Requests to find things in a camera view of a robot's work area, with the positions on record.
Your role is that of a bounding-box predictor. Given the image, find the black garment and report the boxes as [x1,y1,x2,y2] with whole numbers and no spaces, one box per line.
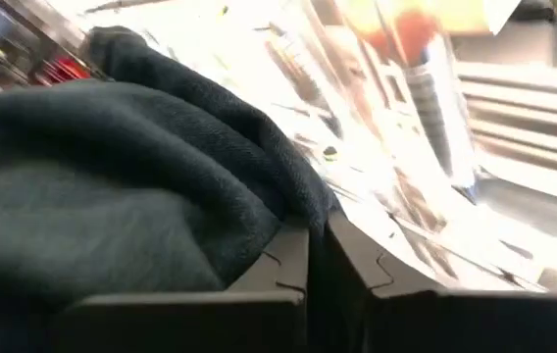
[0,25,343,353]

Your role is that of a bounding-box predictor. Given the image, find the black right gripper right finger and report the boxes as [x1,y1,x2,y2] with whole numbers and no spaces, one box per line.
[326,210,557,353]

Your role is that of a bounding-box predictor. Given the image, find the small red plastic bin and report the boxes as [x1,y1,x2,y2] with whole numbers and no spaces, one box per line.
[37,54,92,85]

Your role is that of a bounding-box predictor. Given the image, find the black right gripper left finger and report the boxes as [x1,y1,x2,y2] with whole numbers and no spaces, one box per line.
[50,215,311,353]

